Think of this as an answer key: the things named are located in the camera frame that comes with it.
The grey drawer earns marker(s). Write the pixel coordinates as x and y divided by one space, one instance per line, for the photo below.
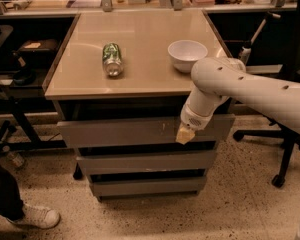
119 132
146 162
102 189

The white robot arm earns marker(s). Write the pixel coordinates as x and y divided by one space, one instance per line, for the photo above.
217 79

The grey drawer cabinet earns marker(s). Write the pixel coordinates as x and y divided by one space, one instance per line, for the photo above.
149 85

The white bowl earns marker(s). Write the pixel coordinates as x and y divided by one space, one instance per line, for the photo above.
185 53

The white sneaker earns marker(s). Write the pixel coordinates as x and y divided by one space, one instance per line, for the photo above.
37 216

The black box on shelf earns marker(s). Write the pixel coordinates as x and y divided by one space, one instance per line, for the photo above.
43 48

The dark trouser leg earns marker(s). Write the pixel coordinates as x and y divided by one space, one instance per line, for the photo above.
10 202

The white handheld tool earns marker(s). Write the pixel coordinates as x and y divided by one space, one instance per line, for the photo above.
246 49

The grey middle drawer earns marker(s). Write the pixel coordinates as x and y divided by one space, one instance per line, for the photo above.
146 162

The green soda can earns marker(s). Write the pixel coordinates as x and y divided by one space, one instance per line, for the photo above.
112 60

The grey bottom drawer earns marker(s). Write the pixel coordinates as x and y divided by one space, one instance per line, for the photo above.
102 189

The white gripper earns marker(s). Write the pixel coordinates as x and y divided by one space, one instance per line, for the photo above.
193 118

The plastic bottle on floor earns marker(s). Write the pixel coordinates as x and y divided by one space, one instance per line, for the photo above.
14 157

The grey top drawer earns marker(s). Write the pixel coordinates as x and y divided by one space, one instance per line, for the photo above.
119 132

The black office chair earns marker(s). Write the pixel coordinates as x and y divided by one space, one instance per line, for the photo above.
290 71

